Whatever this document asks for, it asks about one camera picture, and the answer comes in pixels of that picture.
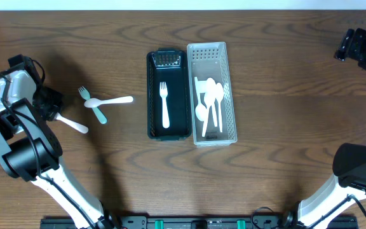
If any white plastic fork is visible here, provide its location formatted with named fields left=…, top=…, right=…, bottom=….
left=159, top=81, right=170, bottom=128
left=54, top=113, right=89, bottom=134

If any mint green plastic fork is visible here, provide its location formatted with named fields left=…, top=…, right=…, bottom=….
left=78, top=86, right=108, bottom=125

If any thick white plastic spoon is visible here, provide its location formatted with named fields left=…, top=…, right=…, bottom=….
left=84, top=95, right=134, bottom=108

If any thin white spoon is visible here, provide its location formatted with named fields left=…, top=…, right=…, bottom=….
left=194, top=77, right=206, bottom=121
left=202, top=92, right=215, bottom=137
left=207, top=78, right=217, bottom=127
left=215, top=83, right=224, bottom=132

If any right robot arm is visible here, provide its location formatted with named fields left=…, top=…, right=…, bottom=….
left=280, top=28, right=366, bottom=228

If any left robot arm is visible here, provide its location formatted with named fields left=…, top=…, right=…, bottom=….
left=0, top=54, right=121, bottom=228

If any dark green plastic basket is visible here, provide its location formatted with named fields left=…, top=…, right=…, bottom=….
left=146, top=48, right=192, bottom=141

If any clear white plastic basket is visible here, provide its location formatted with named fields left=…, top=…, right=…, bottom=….
left=187, top=41, right=238, bottom=147

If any white label in basket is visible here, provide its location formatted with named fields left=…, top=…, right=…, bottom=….
left=198, top=81, right=207, bottom=93

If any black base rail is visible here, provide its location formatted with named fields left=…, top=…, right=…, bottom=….
left=39, top=215, right=359, bottom=229

